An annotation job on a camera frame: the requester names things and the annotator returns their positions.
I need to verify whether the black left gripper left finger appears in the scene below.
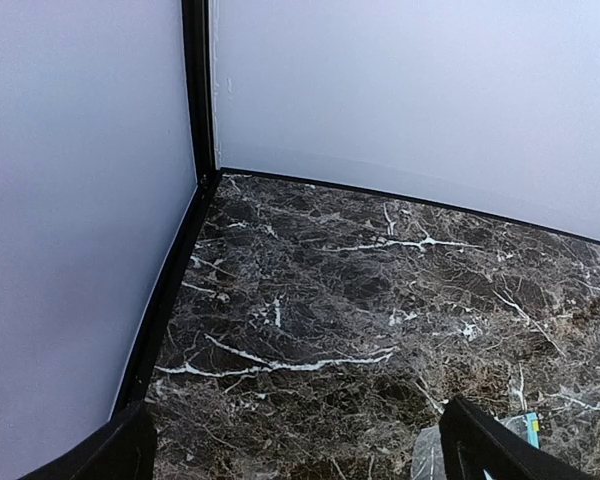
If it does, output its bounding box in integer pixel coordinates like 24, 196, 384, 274
23, 401, 156, 480

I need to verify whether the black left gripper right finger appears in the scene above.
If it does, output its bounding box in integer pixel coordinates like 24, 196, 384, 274
439, 395, 591, 480

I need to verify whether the large clear zip bag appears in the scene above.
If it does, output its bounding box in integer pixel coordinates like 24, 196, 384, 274
410, 412, 540, 480

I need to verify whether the black corner frame post left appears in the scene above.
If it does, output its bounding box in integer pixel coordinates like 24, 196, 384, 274
181, 0, 217, 189

